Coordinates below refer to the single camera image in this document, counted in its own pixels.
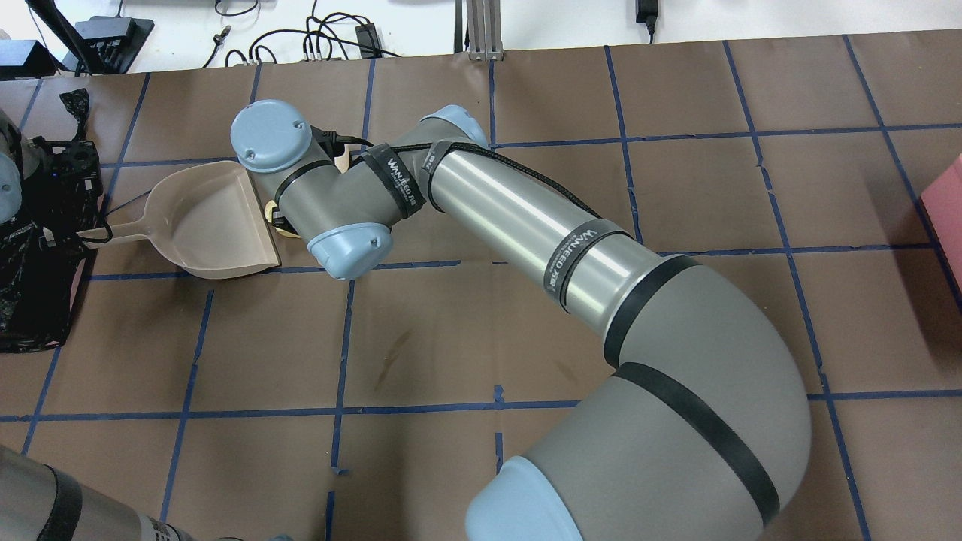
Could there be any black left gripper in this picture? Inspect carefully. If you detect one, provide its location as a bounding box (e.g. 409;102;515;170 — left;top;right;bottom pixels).
30;136;106;250

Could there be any beige plastic dustpan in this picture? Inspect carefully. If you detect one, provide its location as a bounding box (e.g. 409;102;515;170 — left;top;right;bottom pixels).
79;161;280;280

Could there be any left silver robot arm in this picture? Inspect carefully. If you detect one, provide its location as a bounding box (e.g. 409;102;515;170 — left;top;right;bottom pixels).
1;110;196;540

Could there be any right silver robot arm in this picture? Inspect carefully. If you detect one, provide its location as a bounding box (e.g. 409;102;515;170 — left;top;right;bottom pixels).
230;99;812;540

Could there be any bin with black bag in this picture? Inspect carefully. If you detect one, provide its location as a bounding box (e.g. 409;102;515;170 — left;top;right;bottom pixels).
1;88;90;354

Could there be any pink bin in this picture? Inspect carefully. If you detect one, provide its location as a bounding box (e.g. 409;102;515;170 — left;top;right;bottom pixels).
921;154;961;288

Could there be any aluminium frame post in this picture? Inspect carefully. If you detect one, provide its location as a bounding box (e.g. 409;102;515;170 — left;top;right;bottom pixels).
453;1;505;61

